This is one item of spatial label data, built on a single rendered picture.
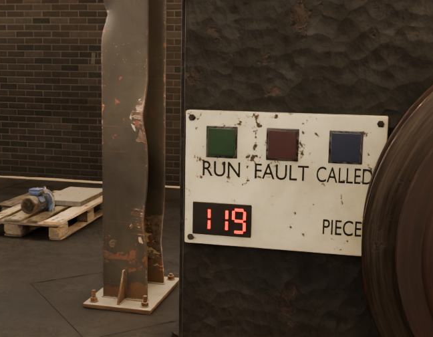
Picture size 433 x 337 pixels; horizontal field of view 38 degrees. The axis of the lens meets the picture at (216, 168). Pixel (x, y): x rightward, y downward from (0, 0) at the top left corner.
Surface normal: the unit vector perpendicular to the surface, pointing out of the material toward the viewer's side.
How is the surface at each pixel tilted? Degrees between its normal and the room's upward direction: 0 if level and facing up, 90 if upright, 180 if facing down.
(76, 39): 90
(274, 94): 90
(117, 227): 90
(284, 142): 90
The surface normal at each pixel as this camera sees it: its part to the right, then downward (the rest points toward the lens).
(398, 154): -0.23, 0.15
